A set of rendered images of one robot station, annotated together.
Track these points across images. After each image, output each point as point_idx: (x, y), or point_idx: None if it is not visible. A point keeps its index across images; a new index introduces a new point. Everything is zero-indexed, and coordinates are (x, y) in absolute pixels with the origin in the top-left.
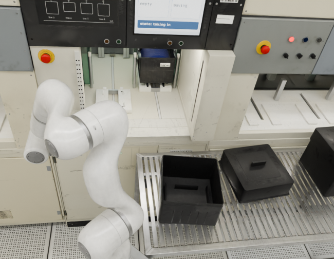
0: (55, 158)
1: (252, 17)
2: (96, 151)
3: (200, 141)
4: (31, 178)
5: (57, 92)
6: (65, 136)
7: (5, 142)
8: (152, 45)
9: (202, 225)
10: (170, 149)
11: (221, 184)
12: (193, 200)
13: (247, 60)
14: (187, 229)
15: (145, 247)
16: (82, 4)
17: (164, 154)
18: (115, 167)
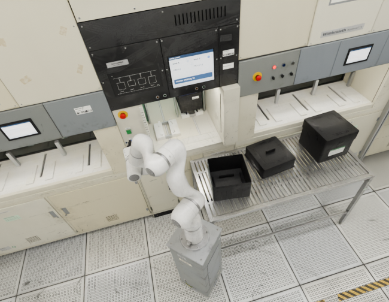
0: None
1: (245, 60)
2: (172, 168)
3: (229, 144)
4: (126, 190)
5: (144, 141)
6: (156, 165)
7: (106, 171)
8: (186, 92)
9: (241, 197)
10: (210, 153)
11: (249, 169)
12: (233, 183)
13: (249, 86)
14: (232, 201)
15: (209, 217)
16: (139, 79)
17: (207, 157)
18: (184, 174)
